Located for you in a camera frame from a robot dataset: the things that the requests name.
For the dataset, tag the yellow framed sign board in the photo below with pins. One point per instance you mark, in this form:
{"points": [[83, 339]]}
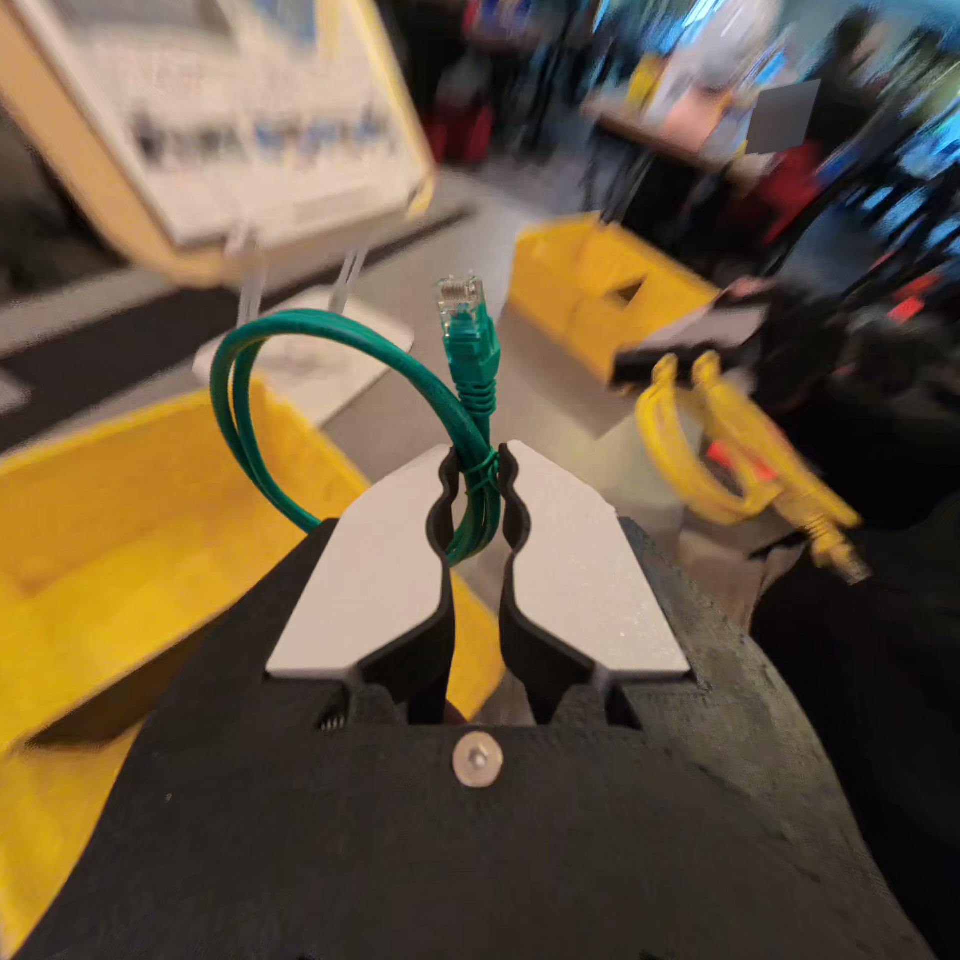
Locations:
{"points": [[225, 112]]}

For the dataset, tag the yellow plastic bin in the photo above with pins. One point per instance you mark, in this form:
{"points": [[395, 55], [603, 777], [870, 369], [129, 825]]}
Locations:
{"points": [[570, 285], [112, 540]]}

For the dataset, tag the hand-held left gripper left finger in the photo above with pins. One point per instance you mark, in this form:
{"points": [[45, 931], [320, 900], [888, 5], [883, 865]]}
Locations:
{"points": [[360, 585]]}

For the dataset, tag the white sign stand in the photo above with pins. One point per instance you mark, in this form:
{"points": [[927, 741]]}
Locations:
{"points": [[315, 375]]}

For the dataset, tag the wooden table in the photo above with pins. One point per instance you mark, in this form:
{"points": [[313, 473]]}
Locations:
{"points": [[675, 120]]}

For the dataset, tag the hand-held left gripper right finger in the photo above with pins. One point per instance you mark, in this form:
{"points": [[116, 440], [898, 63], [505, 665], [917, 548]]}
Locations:
{"points": [[585, 585]]}

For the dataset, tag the black floor mat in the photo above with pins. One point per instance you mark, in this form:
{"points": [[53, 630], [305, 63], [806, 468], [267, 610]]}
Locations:
{"points": [[112, 337]]}

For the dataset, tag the person's dark clothing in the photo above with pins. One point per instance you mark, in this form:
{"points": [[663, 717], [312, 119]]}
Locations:
{"points": [[885, 712]]}

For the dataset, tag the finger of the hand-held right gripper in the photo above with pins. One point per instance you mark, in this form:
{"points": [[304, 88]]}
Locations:
{"points": [[705, 330]]}

